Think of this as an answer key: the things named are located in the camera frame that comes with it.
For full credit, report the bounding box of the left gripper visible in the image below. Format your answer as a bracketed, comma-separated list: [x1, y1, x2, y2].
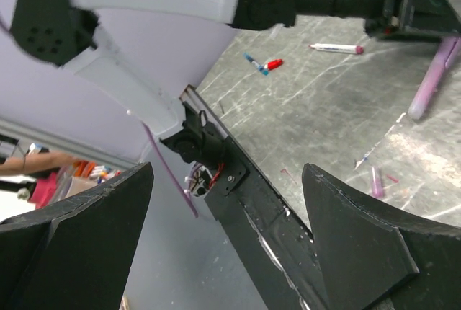
[364, 0, 460, 41]

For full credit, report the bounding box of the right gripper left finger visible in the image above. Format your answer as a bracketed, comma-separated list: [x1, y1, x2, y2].
[1, 163, 154, 309]

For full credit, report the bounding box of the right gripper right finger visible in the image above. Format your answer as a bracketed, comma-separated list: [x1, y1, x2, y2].
[302, 164, 460, 309]

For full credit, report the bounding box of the pink highlighter pen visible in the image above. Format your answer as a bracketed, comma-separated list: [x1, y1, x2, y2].
[408, 37, 460, 120]

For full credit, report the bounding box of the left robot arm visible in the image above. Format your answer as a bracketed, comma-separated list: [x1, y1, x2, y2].
[1, 0, 460, 167]

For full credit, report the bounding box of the clear pink pen cap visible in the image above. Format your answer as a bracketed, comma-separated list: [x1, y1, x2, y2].
[371, 167, 384, 198]

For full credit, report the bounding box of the white marker pen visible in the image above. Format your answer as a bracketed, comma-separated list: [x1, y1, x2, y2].
[309, 43, 364, 55]

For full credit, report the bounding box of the blue pen refill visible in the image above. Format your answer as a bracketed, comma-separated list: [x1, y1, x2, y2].
[243, 53, 269, 76]

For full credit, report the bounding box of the black base bar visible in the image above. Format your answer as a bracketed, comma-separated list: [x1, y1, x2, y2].
[181, 87, 328, 309]

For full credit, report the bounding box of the red marker cap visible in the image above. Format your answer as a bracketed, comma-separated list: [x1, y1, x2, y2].
[264, 58, 284, 71]

